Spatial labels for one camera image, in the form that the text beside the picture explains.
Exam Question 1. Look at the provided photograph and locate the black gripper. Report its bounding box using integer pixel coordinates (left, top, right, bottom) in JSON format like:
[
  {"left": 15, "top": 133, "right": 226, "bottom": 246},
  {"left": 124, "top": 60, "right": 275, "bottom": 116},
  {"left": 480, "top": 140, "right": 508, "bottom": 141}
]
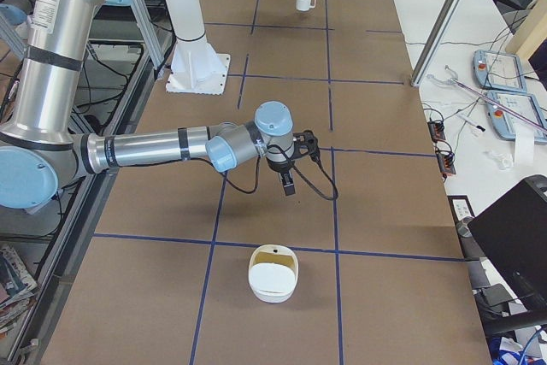
[{"left": 266, "top": 144, "right": 296, "bottom": 196}]

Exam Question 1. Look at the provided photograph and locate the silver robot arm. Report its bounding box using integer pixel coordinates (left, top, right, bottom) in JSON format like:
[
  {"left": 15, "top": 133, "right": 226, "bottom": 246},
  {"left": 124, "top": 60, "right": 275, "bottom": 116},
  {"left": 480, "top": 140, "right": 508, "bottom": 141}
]
[{"left": 1, "top": 0, "right": 296, "bottom": 209}]

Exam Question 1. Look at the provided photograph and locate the white lidded bin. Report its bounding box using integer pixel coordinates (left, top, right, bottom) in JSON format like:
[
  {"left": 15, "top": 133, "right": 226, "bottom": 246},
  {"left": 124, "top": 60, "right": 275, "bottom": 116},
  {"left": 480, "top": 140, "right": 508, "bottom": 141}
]
[{"left": 248, "top": 244, "right": 299, "bottom": 303}]

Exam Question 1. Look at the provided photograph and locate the brown paper table cover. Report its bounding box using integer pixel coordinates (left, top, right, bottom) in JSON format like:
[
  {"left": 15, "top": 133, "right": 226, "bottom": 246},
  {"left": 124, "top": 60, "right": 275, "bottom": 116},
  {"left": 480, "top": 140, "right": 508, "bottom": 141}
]
[{"left": 42, "top": 0, "right": 490, "bottom": 364}]

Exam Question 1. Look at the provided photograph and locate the left black USB hub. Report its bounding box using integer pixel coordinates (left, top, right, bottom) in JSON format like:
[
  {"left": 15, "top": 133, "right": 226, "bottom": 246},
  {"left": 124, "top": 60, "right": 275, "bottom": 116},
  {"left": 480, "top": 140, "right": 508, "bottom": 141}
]
[{"left": 427, "top": 120, "right": 445, "bottom": 143}]

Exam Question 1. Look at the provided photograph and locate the black usb hub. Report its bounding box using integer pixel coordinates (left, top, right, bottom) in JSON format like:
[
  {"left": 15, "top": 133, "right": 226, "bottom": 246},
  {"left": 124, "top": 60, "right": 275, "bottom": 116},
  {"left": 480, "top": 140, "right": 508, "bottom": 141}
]
[
  {"left": 427, "top": 120, "right": 445, "bottom": 143},
  {"left": 435, "top": 150, "right": 456, "bottom": 177}
]

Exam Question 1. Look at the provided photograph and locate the right black USB hub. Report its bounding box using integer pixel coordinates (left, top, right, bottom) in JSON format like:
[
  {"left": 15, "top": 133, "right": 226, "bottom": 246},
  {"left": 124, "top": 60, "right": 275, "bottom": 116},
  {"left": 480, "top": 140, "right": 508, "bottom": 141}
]
[{"left": 435, "top": 150, "right": 456, "bottom": 177}]

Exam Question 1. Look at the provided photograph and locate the white marker pen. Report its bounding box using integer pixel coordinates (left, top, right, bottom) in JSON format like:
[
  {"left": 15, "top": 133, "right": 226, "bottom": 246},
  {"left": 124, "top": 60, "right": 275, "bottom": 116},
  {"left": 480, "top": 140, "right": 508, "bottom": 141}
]
[{"left": 457, "top": 113, "right": 485, "bottom": 132}]

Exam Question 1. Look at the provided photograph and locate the far teach pendant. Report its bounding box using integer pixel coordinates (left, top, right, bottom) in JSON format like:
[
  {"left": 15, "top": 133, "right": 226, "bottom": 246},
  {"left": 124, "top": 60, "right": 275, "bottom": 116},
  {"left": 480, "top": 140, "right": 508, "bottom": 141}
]
[{"left": 473, "top": 50, "right": 527, "bottom": 93}]

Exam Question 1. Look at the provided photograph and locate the teach pendant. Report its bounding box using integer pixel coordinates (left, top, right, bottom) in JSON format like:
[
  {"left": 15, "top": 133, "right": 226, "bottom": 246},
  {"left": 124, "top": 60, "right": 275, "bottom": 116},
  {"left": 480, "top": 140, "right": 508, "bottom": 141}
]
[
  {"left": 485, "top": 90, "right": 546, "bottom": 144},
  {"left": 473, "top": 50, "right": 527, "bottom": 93}
]

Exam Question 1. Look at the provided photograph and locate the crumpled clear plastic wrap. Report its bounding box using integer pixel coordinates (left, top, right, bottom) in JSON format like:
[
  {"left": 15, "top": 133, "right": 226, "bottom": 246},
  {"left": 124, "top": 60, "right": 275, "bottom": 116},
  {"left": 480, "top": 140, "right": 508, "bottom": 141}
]
[{"left": 485, "top": 150, "right": 514, "bottom": 170}]

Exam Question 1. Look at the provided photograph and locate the near teach pendant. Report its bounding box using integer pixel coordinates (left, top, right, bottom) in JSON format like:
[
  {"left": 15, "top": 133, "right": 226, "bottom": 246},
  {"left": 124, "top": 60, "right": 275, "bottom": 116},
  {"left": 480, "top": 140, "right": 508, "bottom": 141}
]
[{"left": 485, "top": 90, "right": 546, "bottom": 144}]

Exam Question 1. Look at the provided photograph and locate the black monitor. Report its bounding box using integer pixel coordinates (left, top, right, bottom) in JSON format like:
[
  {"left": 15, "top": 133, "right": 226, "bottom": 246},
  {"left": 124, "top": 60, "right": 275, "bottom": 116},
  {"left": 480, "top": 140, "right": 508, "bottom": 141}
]
[{"left": 469, "top": 174, "right": 546, "bottom": 310}]

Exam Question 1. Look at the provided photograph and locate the white paper strip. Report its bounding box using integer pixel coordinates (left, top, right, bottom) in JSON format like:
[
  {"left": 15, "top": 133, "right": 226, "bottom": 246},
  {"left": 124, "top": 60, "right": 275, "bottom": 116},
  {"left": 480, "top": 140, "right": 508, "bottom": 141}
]
[{"left": 514, "top": 127, "right": 535, "bottom": 166}]

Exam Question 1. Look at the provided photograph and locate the stack of books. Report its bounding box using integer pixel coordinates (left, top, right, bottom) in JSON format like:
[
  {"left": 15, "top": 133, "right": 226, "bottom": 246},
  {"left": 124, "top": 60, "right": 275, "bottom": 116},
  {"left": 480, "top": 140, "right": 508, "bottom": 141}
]
[{"left": 1, "top": 244, "right": 38, "bottom": 338}]

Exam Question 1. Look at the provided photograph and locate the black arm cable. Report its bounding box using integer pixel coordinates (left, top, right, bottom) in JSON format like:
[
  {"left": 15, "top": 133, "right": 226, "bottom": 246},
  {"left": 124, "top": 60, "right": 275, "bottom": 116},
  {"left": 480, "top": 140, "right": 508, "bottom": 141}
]
[{"left": 224, "top": 144, "right": 339, "bottom": 202}]

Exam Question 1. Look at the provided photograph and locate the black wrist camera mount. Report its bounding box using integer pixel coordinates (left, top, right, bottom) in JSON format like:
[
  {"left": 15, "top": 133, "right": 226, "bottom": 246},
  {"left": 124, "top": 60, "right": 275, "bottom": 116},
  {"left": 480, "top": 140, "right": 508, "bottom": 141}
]
[{"left": 291, "top": 130, "right": 321, "bottom": 165}]

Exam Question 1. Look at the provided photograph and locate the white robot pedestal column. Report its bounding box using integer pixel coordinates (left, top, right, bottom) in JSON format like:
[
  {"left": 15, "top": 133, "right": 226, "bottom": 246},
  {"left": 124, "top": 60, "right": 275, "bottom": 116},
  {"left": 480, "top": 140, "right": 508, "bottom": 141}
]
[{"left": 166, "top": 0, "right": 218, "bottom": 75}]

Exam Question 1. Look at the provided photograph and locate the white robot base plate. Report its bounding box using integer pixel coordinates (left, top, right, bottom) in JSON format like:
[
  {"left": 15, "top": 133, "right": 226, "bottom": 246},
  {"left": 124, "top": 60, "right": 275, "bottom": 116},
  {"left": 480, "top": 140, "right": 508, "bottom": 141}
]
[{"left": 166, "top": 54, "right": 231, "bottom": 96}]

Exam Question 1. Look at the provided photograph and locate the aluminium frame post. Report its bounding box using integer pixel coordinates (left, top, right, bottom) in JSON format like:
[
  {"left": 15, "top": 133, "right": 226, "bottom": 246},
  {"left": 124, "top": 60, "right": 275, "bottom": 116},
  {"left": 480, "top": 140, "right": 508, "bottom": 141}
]
[{"left": 410, "top": 0, "right": 461, "bottom": 87}]

